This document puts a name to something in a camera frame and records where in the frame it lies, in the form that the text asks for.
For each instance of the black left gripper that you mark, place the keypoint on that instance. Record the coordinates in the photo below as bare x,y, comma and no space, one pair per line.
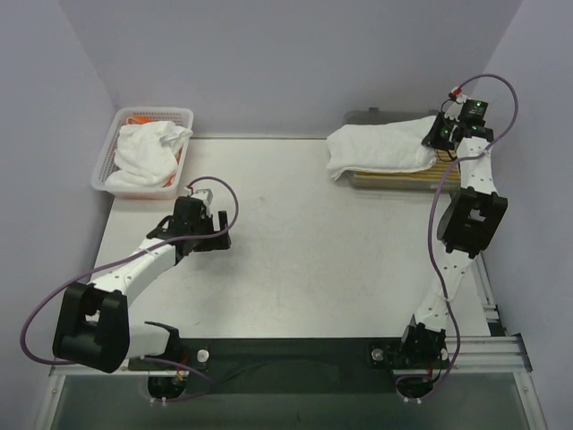
216,233

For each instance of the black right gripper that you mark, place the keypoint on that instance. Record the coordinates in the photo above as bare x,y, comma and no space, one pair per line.
437,135

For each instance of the white terry towel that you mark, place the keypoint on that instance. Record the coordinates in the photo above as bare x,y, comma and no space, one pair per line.
381,149

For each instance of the white towels pile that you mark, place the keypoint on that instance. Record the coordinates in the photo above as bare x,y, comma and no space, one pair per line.
148,156

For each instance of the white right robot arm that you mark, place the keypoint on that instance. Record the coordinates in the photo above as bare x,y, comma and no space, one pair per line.
466,227

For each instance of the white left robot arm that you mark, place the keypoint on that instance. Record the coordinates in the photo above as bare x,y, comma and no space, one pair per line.
94,328

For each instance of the yellow striped folded towel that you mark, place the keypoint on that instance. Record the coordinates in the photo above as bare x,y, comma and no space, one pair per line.
426,180

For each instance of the white plastic mesh basket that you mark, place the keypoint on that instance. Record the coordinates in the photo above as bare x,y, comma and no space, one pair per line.
105,164

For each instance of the orange cloth in basket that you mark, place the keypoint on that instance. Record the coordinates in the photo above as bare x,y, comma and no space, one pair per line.
138,120

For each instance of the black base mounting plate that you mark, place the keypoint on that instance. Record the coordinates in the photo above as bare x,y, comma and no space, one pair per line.
294,366

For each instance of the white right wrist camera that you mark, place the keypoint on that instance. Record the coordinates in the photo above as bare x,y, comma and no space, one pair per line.
458,100

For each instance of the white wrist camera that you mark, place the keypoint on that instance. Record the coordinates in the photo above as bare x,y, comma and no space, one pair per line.
458,100
203,195

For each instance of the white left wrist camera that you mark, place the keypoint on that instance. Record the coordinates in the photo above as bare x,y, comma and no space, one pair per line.
203,195

